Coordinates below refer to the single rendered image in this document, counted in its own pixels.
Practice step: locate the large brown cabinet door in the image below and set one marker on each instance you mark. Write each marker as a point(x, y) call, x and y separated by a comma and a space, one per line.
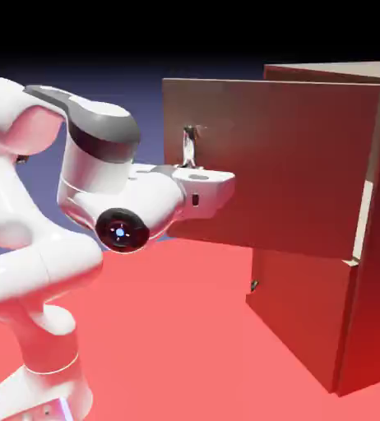
point(292, 164)

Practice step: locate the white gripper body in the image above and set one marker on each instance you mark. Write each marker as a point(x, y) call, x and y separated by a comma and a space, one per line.
point(218, 184)

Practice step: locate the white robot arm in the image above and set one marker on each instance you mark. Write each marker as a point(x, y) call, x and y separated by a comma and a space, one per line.
point(88, 184)

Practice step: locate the small brown cabinet door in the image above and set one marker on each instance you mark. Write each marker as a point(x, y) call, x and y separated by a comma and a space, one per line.
point(302, 312)

